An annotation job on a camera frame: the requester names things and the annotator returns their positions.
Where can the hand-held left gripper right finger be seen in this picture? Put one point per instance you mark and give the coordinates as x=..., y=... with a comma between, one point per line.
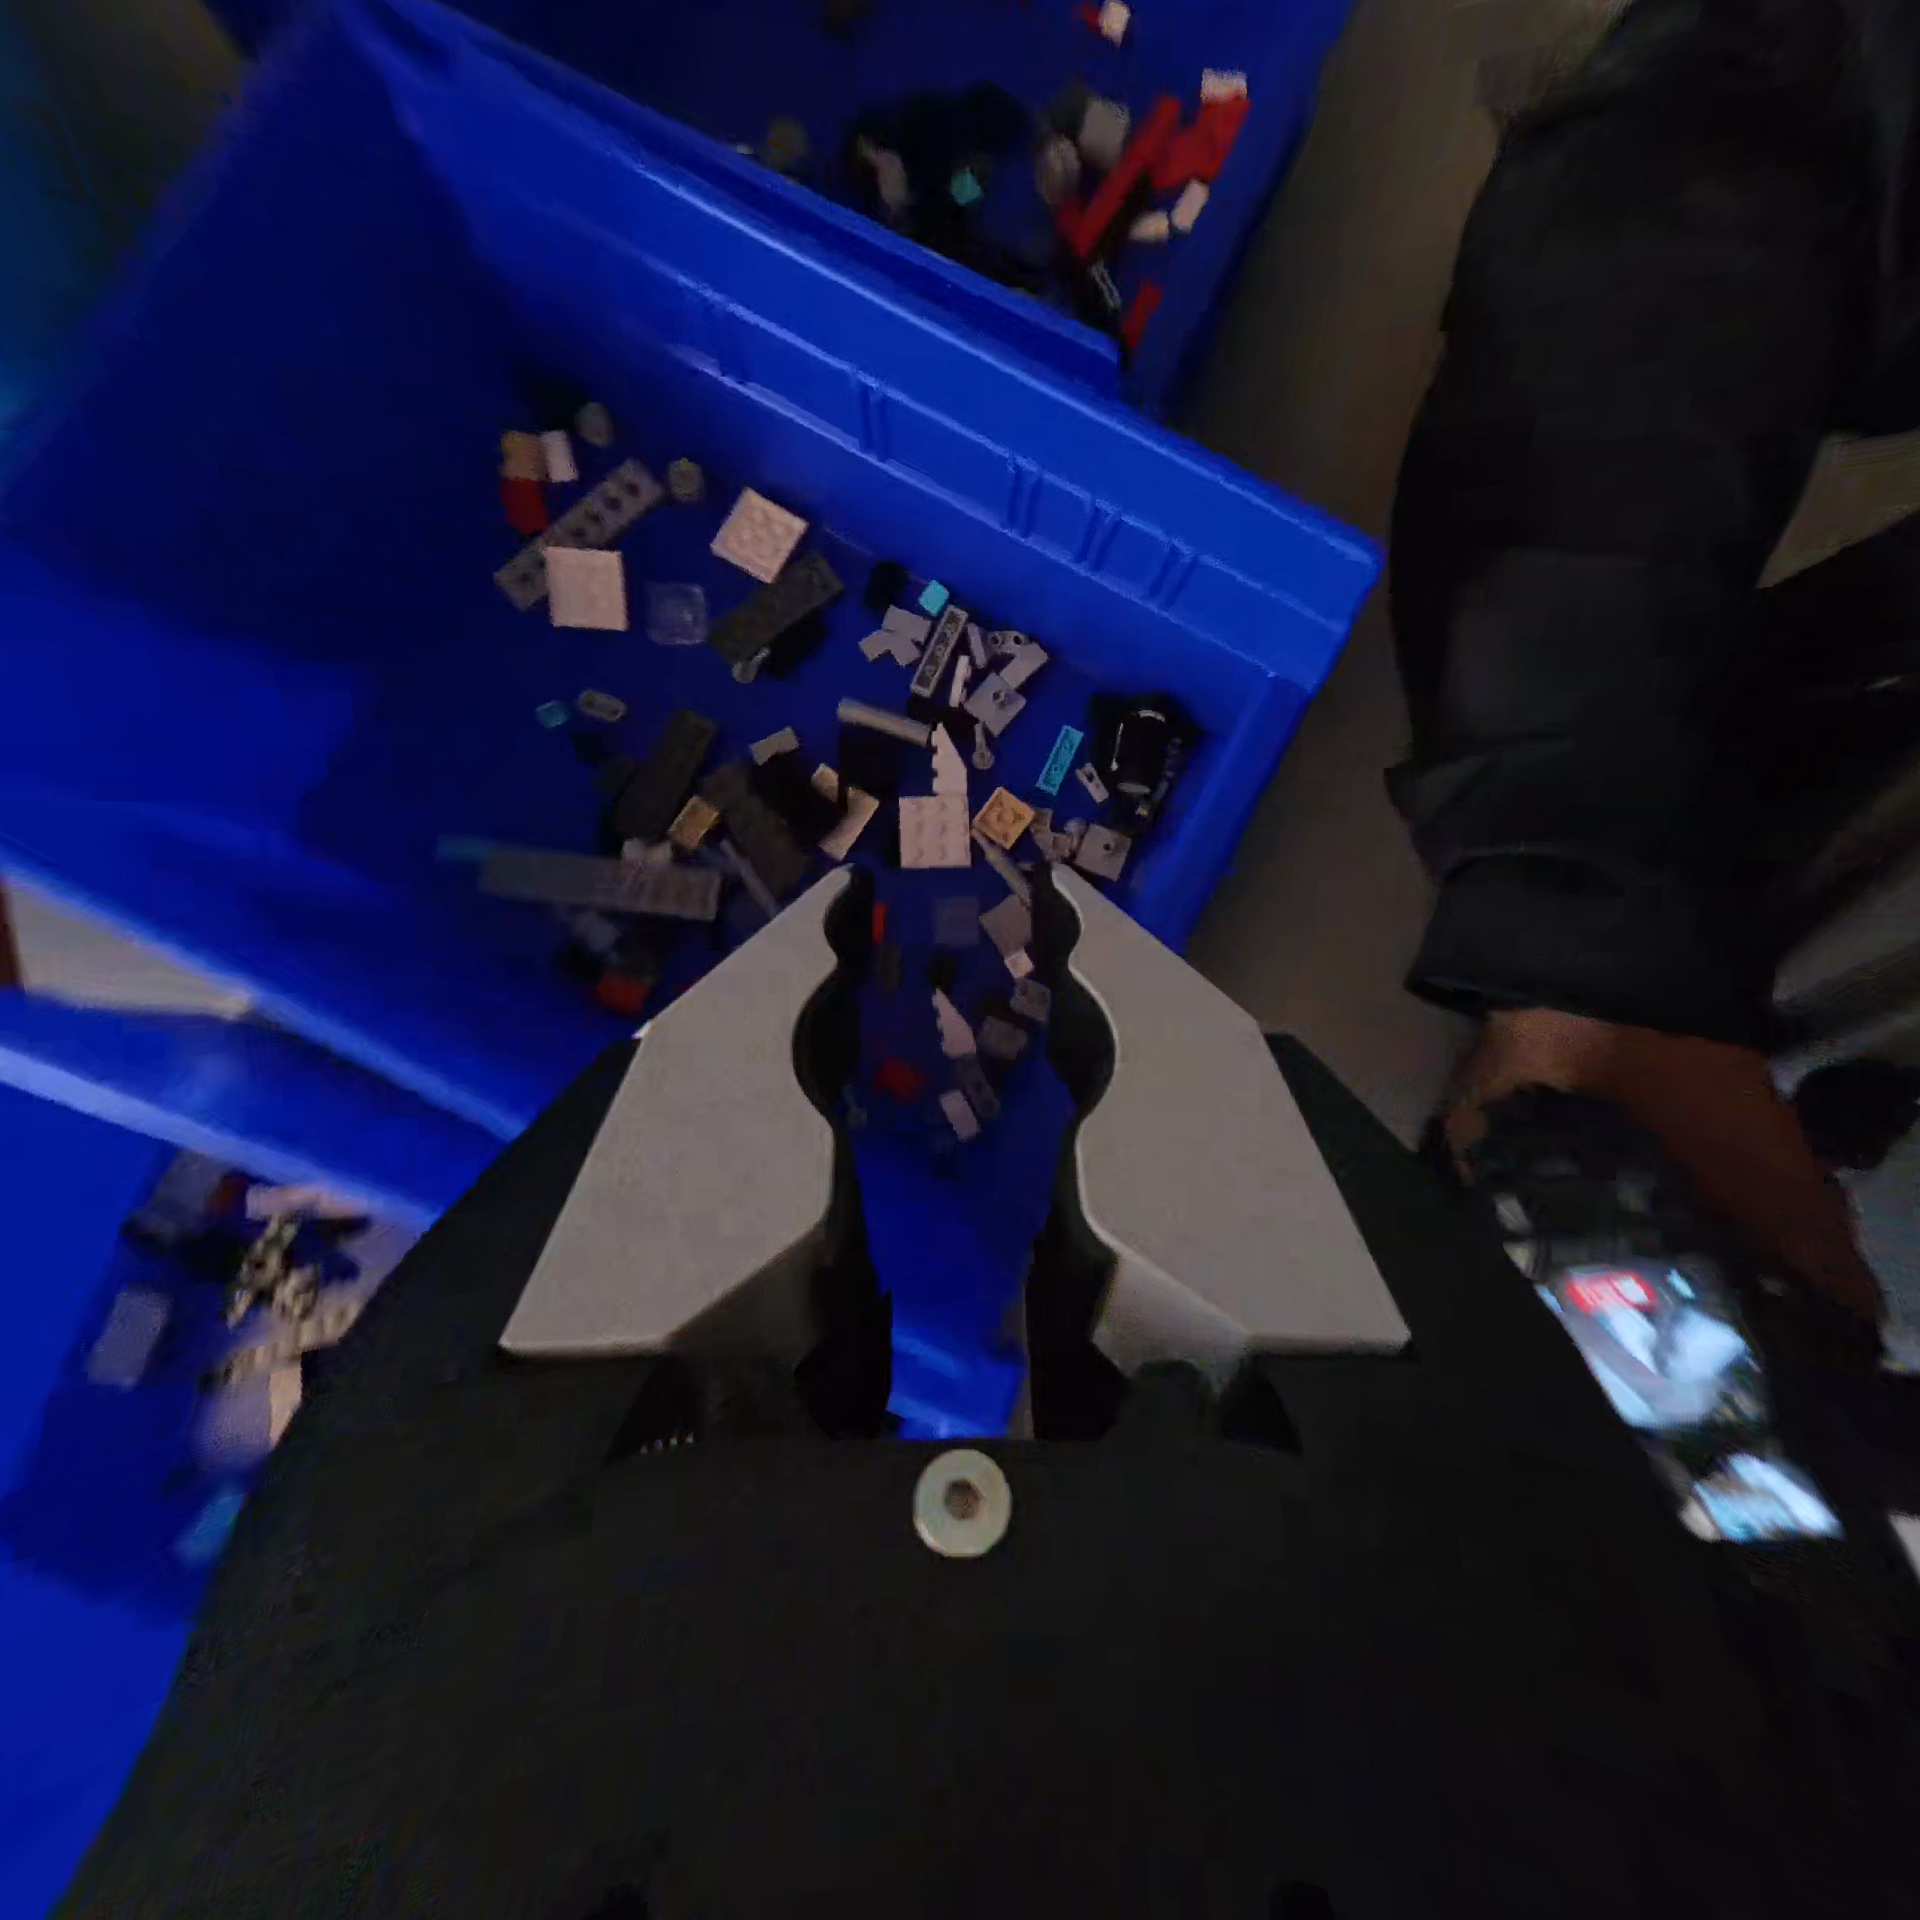
x=1229, y=1184

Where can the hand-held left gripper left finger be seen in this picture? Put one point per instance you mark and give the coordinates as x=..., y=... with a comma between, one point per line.
x=690, y=1172

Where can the pile of small grey bricks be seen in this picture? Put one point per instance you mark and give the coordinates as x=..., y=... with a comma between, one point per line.
x=749, y=721

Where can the pile of colourful toy bricks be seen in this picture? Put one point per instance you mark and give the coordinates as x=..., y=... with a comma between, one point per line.
x=241, y=1305

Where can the blue plastic bin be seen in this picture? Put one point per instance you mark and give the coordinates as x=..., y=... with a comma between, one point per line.
x=299, y=375
x=89, y=1651
x=674, y=89

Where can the person's right forearm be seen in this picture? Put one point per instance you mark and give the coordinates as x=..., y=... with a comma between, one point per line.
x=1621, y=525

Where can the person's right hand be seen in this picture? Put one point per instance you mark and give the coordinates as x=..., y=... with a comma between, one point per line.
x=1695, y=1095

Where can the pile of red grey bricks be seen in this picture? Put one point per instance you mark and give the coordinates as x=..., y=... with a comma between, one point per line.
x=1079, y=149

